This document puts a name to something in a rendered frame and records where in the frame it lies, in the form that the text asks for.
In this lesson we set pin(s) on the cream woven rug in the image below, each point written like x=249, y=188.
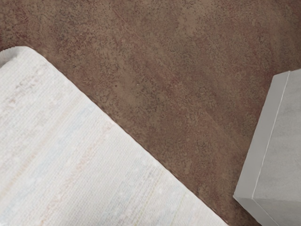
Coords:
x=70, y=160

